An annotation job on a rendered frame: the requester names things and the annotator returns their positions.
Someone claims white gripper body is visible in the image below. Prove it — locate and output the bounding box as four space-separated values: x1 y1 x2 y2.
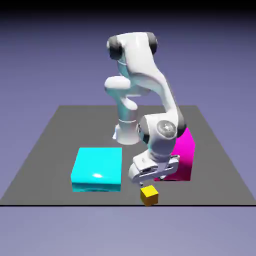
128 160 179 184

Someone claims small yellow cube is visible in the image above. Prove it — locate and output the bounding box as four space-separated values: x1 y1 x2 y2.
139 184 160 207

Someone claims large magenta box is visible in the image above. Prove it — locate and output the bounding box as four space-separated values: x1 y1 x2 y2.
153 127 196 182

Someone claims large cyan box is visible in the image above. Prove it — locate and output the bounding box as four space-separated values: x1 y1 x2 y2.
70 147 123 193

